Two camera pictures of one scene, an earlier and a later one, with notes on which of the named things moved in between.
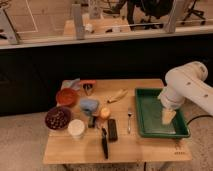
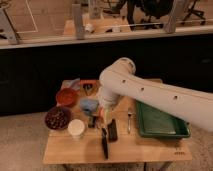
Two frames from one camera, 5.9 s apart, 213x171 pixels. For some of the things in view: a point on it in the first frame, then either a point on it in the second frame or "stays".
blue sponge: (89, 104) stays
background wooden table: (100, 27) stays
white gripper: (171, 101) to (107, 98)
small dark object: (91, 121) stays
